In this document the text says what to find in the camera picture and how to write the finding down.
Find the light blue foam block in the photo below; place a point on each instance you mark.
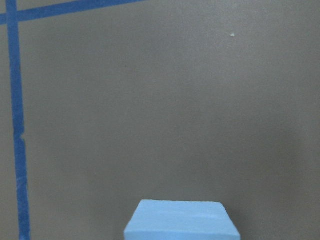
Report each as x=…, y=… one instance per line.
x=180, y=220

